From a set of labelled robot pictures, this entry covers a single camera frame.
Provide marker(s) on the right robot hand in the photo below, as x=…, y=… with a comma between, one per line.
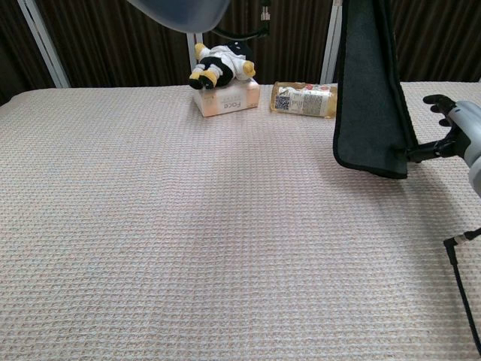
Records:
x=467, y=128

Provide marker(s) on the pink cloth with black trim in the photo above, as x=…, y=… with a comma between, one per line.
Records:
x=372, y=94

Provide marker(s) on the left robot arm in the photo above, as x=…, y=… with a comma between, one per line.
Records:
x=180, y=13

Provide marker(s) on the amber liquid plastic bottle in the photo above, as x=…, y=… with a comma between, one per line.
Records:
x=304, y=99

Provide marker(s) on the pink tissue box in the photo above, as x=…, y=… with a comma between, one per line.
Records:
x=225, y=101

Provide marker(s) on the black white yellow plush doll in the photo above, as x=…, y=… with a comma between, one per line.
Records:
x=221, y=64

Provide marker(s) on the beige woven tablecloth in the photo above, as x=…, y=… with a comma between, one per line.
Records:
x=150, y=263

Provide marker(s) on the dark pleated curtain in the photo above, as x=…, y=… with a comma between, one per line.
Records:
x=112, y=56

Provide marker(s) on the white metal frame post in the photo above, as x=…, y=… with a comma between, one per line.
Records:
x=332, y=49
x=194, y=43
x=41, y=41

